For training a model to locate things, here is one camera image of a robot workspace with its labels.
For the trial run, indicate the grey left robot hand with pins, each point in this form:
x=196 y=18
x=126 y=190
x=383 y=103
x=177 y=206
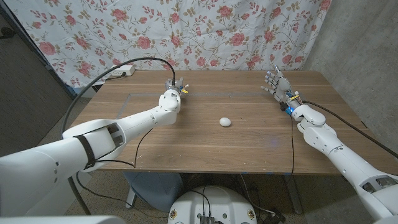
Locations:
x=175 y=85

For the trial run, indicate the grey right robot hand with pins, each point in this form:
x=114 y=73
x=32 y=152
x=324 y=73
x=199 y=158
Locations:
x=283 y=85

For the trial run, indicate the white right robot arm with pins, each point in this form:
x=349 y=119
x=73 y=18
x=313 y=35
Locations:
x=342 y=152

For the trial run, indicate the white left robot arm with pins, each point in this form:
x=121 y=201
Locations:
x=124 y=127

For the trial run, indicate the floral backdrop cloth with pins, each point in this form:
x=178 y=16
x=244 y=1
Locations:
x=186 y=31

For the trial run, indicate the white power strip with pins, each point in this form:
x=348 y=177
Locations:
x=122 y=71

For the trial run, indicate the white egg-shaped object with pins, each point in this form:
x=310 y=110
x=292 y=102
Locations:
x=225 y=122

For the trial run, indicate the white box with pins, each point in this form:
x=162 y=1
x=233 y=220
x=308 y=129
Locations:
x=84 y=91

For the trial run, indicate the grey table leg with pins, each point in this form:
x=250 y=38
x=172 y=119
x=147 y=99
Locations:
x=293 y=193

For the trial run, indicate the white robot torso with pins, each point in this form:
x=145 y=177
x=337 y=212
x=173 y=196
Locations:
x=217 y=202

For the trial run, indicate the black power adapter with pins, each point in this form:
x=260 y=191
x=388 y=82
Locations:
x=275 y=217

